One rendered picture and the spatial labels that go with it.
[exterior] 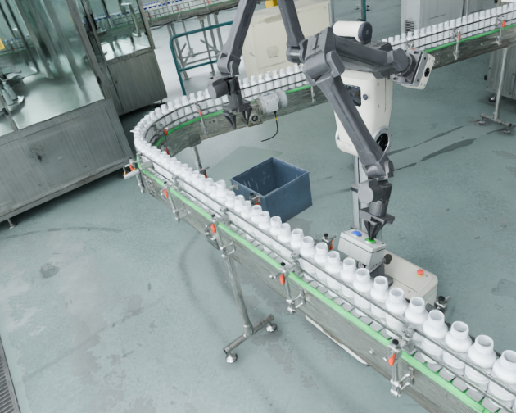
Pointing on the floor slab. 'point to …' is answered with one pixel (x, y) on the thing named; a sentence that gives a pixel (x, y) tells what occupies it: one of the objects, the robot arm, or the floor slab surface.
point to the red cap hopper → (192, 47)
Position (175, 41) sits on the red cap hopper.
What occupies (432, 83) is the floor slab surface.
